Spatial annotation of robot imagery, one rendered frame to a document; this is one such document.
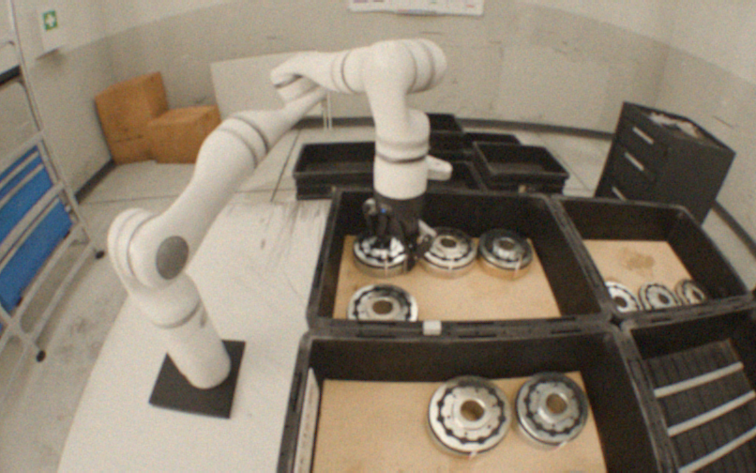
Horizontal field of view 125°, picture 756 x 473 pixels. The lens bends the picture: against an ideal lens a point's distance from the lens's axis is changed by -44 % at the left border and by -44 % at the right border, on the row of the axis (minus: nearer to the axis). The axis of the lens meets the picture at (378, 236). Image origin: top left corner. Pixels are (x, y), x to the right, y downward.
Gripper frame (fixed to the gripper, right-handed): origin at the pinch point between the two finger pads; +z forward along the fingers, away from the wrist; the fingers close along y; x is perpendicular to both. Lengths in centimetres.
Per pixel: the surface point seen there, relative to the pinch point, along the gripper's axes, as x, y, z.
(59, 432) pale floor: -118, -92, 86
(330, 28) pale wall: 179, -212, -12
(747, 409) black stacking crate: 10, 73, 2
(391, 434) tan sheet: -23.5, 18.1, 2.2
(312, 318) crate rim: -21.4, 4.2, -7.7
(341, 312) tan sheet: -13.6, 0.2, 2.2
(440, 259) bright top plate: 3.2, 6.6, -1.0
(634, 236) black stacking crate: 41, 38, 1
